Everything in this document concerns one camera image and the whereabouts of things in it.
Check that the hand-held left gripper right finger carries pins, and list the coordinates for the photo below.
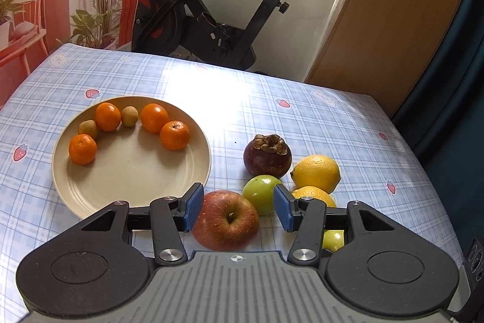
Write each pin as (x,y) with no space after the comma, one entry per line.
(283,208)

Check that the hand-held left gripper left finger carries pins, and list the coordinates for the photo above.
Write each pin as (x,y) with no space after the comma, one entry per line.
(193,205)

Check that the green apple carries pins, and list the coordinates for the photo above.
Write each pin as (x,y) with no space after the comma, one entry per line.
(261,194)

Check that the yellow lemon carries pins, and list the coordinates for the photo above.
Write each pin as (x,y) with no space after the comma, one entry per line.
(314,193)
(317,173)

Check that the red apple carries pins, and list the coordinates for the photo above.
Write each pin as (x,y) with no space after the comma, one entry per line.
(223,221)

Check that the purple mangosteen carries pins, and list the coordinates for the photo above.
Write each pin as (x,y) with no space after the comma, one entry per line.
(266,162)

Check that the green jujube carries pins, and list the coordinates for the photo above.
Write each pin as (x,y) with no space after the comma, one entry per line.
(332,239)

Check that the beige oval plate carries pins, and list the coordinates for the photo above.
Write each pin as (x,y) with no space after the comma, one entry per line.
(132,171)

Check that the orange tangerine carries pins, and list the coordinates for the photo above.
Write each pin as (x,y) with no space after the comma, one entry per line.
(107,116)
(82,149)
(154,118)
(174,135)

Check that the brown longan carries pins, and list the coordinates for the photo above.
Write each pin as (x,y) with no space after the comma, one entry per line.
(129,116)

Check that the small brown kiwi left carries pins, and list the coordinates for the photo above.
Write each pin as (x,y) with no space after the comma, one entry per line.
(87,129)

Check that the dark teal curtain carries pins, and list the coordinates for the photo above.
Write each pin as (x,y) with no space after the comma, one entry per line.
(453,99)

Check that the black exercise bike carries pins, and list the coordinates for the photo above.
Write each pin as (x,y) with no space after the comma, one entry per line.
(166,16)

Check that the brown wooden door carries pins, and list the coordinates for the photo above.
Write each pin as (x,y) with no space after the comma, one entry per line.
(397,24)

